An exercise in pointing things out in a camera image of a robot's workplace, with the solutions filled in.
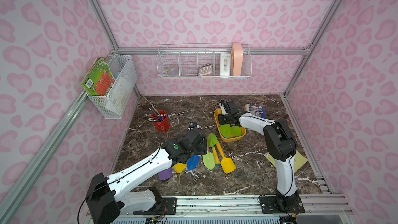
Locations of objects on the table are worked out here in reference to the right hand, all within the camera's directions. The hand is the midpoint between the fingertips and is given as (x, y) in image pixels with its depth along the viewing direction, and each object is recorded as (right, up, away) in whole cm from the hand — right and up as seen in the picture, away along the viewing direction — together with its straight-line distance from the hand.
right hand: (219, 117), depth 102 cm
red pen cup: (-35, -5, -6) cm, 36 cm away
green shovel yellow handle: (+10, -9, -3) cm, 14 cm away
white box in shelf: (+3, +32, -9) cm, 34 cm away
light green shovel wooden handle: (-7, -23, -14) cm, 27 cm away
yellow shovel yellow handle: (+3, -25, -16) cm, 30 cm away
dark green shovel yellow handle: (+3, -8, -4) cm, 10 cm away
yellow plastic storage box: (-1, +3, -1) cm, 4 cm away
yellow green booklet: (+44, -24, -14) cm, 52 cm away
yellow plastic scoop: (-24, -27, -16) cm, 39 cm away
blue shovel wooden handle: (-16, -25, -14) cm, 33 cm away
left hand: (-11, -11, -24) cm, 29 cm away
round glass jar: (-29, +29, -5) cm, 41 cm away
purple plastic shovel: (-30, -29, -19) cm, 46 cm away
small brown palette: (-9, +29, -7) cm, 32 cm away
